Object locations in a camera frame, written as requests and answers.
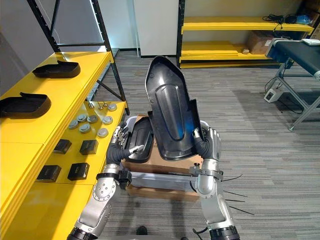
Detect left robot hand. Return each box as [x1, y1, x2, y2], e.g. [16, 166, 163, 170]
[105, 126, 146, 166]

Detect conveyor belt machine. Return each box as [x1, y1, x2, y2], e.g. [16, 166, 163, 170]
[264, 37, 320, 132]

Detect white control box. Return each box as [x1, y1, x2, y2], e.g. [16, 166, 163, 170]
[264, 87, 282, 103]

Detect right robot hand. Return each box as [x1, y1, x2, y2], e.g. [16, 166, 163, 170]
[191, 120, 222, 163]

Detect white wall panel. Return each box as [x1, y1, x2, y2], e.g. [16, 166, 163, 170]
[133, 0, 180, 58]

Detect black plastic housing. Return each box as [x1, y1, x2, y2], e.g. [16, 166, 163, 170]
[126, 116, 155, 162]
[144, 55, 201, 161]
[0, 92, 52, 120]
[32, 59, 81, 79]

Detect flat white box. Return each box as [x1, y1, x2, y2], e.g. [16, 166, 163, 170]
[300, 38, 320, 46]

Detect blue plastic bag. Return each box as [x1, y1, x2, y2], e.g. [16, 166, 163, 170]
[295, 14, 314, 25]

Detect dark robot foot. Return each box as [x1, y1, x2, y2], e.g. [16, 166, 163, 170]
[135, 225, 149, 236]

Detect black cable bundle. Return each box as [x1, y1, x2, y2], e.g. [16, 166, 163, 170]
[284, 13, 299, 25]
[262, 13, 286, 32]

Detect small black box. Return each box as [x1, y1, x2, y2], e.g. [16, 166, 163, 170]
[36, 164, 63, 182]
[79, 139, 99, 155]
[67, 162, 91, 182]
[52, 138, 73, 154]

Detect yellow shelf rack black frame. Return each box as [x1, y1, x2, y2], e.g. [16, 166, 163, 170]
[0, 0, 131, 240]
[176, 0, 315, 70]

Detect taped brown cardboard box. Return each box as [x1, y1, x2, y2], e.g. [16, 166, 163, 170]
[245, 30, 276, 55]

